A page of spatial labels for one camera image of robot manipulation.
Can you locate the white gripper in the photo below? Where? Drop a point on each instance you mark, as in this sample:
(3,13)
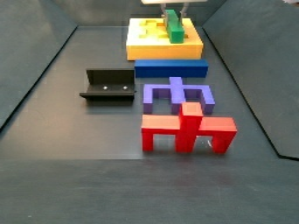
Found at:
(163,2)

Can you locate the green rectangular bar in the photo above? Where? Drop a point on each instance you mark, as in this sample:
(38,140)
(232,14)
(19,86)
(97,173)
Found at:
(174,27)

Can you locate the yellow slotted board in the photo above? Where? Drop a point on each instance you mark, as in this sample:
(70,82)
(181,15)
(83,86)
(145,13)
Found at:
(149,43)

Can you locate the blue rectangular bar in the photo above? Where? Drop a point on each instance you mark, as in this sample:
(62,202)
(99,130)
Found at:
(162,68)

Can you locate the purple three-legged block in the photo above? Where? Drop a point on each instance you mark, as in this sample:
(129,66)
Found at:
(178,92)

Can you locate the red three-legged block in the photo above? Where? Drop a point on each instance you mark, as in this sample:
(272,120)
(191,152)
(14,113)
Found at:
(187,126)

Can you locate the black angle bracket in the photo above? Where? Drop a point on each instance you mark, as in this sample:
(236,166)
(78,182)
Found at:
(110,83)

